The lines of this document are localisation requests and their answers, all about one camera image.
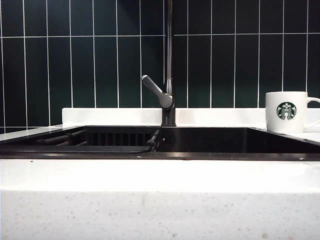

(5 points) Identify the white Starbucks logo mug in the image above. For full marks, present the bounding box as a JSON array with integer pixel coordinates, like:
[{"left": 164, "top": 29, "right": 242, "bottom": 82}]
[{"left": 265, "top": 91, "right": 320, "bottom": 134}]

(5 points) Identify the small black sink rod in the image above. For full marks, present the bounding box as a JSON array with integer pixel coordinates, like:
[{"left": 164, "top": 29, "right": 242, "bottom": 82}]
[{"left": 145, "top": 129, "right": 160, "bottom": 152}]

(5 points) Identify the black sink drain rack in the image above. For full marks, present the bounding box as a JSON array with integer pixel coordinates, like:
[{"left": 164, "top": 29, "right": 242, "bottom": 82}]
[{"left": 0, "top": 128, "right": 151, "bottom": 154}]

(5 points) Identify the dark metal faucet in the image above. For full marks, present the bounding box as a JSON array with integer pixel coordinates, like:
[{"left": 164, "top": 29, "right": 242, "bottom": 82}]
[{"left": 160, "top": 0, "right": 178, "bottom": 127}]

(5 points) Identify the grey faucet lever handle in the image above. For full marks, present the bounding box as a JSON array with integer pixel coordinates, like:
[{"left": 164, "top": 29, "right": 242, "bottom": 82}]
[{"left": 140, "top": 74, "right": 175, "bottom": 109}]

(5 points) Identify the black sink basin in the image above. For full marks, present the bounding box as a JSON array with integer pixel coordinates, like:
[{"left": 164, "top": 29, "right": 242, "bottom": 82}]
[{"left": 0, "top": 124, "right": 320, "bottom": 162}]

